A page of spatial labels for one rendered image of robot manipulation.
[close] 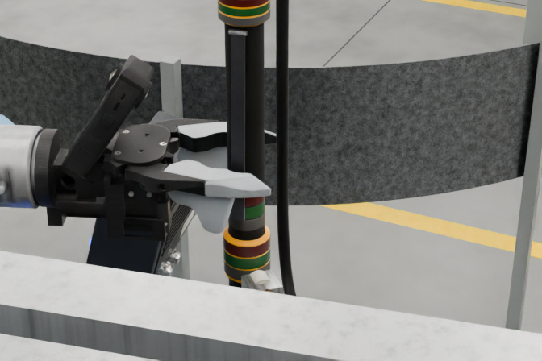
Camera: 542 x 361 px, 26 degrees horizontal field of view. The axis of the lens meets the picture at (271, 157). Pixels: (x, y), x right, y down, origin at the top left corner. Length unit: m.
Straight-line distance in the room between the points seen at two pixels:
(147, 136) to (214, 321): 0.85
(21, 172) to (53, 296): 0.83
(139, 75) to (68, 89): 2.09
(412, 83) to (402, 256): 1.04
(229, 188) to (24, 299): 0.78
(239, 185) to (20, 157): 0.20
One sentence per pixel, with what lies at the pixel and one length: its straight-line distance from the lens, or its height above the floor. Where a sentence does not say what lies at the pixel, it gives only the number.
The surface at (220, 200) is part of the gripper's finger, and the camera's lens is 1.01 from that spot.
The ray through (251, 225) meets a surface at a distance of 1.06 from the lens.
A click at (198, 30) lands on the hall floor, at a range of 5.54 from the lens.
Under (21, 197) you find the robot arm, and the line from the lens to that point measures 1.06.
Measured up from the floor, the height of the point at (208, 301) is 2.05.
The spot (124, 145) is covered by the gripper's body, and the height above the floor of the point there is 1.68.
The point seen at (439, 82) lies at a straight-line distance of 3.01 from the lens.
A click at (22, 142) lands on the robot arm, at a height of 1.68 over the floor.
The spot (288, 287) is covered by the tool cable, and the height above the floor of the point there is 1.60.
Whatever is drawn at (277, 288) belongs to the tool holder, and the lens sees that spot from 1.06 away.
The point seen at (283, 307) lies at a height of 2.05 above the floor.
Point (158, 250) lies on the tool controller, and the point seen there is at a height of 1.14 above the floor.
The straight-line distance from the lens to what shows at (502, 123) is 3.17.
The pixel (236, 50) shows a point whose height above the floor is 1.78.
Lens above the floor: 2.18
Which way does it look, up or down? 29 degrees down
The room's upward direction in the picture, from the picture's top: straight up
